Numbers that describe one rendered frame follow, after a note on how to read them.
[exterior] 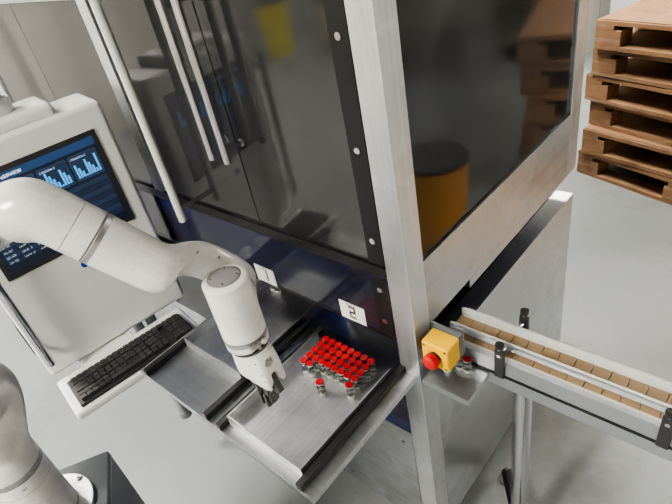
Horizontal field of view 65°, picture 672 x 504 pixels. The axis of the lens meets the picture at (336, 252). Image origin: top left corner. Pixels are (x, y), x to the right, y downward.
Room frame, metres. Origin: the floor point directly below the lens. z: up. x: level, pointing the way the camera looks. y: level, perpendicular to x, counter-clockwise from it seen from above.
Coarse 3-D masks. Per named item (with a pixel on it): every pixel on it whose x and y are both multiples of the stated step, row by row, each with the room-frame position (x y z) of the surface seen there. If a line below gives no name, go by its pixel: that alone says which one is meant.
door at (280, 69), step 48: (240, 0) 1.16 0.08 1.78; (288, 0) 1.06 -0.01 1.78; (240, 48) 1.19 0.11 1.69; (288, 48) 1.08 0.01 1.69; (240, 96) 1.23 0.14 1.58; (288, 96) 1.11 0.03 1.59; (336, 96) 1.01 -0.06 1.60; (288, 144) 1.14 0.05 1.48; (336, 144) 1.03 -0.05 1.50; (288, 192) 1.17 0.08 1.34; (336, 192) 1.05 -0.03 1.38; (336, 240) 1.07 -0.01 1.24
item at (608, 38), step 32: (608, 32) 3.02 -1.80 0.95; (640, 32) 3.20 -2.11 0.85; (608, 64) 3.03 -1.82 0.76; (640, 64) 3.12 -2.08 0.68; (608, 96) 3.03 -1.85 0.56; (640, 96) 3.03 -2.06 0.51; (608, 128) 3.02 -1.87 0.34; (640, 128) 2.90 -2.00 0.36; (608, 160) 2.95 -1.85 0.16; (640, 160) 2.80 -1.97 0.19; (640, 192) 2.73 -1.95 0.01
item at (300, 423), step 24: (312, 336) 1.11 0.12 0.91; (288, 360) 1.04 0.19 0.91; (288, 384) 0.98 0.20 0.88; (312, 384) 0.97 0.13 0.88; (336, 384) 0.95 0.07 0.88; (240, 408) 0.92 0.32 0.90; (264, 408) 0.92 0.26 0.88; (288, 408) 0.91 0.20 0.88; (312, 408) 0.89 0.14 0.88; (336, 408) 0.87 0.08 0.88; (360, 408) 0.85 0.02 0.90; (264, 432) 0.85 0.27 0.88; (288, 432) 0.83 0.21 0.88; (312, 432) 0.82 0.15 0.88; (336, 432) 0.79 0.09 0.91; (288, 456) 0.77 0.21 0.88; (312, 456) 0.73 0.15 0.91
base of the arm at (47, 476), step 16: (48, 464) 0.78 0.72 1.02; (32, 480) 0.74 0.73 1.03; (48, 480) 0.76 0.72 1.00; (64, 480) 0.79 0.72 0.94; (80, 480) 0.84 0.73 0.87; (0, 496) 0.71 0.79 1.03; (16, 496) 0.71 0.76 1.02; (32, 496) 0.72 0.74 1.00; (48, 496) 0.74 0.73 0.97; (64, 496) 0.76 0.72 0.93; (80, 496) 0.79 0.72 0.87
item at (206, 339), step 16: (256, 288) 1.42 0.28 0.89; (272, 304) 1.33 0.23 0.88; (288, 304) 1.31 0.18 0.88; (304, 304) 1.30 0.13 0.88; (208, 320) 1.28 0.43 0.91; (272, 320) 1.25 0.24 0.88; (288, 320) 1.24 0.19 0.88; (304, 320) 1.21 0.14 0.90; (192, 336) 1.24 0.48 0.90; (208, 336) 1.25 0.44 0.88; (272, 336) 1.18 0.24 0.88; (208, 352) 1.14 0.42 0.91; (224, 352) 1.16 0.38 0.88; (224, 368) 1.09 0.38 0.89
